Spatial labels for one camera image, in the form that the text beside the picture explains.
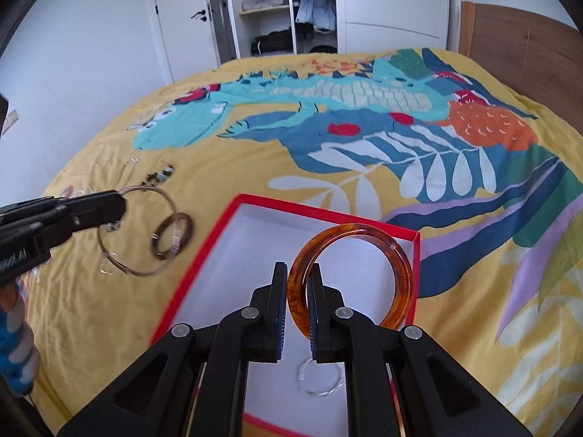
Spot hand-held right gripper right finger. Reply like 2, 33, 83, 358
306, 264, 533, 437

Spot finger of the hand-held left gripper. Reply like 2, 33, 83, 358
43, 190, 127, 240
0, 196, 69, 226

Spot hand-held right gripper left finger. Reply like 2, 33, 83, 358
57, 261, 289, 437

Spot brown and blue bead bracelet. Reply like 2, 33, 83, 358
140, 168, 176, 188

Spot thin metal hoop necklace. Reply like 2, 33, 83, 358
98, 186, 176, 276

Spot red box with white inside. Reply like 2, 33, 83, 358
148, 193, 420, 433

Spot amber resin bangle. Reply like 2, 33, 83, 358
288, 224, 416, 340

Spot brown and clear bangle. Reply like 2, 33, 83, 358
152, 212, 194, 261

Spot clear faceted bangle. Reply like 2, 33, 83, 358
298, 359, 349, 397

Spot yellow printed blanket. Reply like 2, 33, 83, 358
18, 46, 583, 437

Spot white door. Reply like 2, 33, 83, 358
152, 0, 220, 85

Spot black folded clothes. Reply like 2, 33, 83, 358
250, 29, 293, 56

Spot light folded clothes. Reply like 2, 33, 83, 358
241, 0, 290, 12

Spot white wardrobe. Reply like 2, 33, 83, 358
205, 0, 451, 62

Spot wooden headboard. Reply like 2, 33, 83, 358
458, 1, 583, 114

